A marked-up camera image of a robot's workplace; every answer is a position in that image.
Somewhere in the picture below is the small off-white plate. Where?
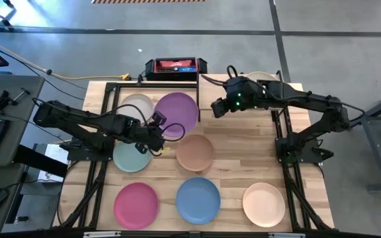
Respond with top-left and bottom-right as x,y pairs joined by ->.
119,93 -> 154,122

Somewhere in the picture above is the white paper sheet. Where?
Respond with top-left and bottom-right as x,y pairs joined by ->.
37,143 -> 69,183

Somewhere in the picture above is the yellow extension cable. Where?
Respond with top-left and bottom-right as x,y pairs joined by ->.
0,32 -> 132,81

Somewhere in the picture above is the large blue plate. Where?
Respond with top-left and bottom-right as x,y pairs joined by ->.
247,71 -> 277,83

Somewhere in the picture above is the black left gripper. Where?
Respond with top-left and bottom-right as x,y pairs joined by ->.
129,110 -> 167,155

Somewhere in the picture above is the purple plate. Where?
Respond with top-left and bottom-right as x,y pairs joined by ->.
153,91 -> 200,138

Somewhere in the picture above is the red and black toolbox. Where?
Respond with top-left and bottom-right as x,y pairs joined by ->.
144,57 -> 208,82

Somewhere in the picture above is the grey side desk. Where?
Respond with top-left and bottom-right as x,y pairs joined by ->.
0,74 -> 46,234

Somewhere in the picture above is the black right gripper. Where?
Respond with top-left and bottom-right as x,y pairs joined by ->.
211,86 -> 256,118

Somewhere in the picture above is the mint green plate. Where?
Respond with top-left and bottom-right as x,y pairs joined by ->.
112,140 -> 153,173

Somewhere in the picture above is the black aluminium table frame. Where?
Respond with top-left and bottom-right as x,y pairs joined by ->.
53,81 -> 335,238

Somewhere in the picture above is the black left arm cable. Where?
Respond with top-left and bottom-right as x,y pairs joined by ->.
110,104 -> 187,157

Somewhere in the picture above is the grey metal stand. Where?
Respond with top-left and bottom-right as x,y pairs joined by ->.
347,85 -> 381,194

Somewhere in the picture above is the peach cream plate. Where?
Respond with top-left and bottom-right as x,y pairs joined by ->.
242,182 -> 286,228

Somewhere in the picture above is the black flat beam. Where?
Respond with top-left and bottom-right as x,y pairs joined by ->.
13,144 -> 69,179

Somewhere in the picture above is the terracotta plate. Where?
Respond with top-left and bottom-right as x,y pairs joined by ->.
175,134 -> 216,173

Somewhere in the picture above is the silver bracket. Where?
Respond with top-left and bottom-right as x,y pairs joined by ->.
83,231 -> 122,238
269,233 -> 306,238

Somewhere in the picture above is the silver T-handle tool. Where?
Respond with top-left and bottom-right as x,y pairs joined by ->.
11,87 -> 32,103

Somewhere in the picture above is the pink plate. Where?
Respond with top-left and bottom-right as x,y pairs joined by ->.
113,182 -> 160,230

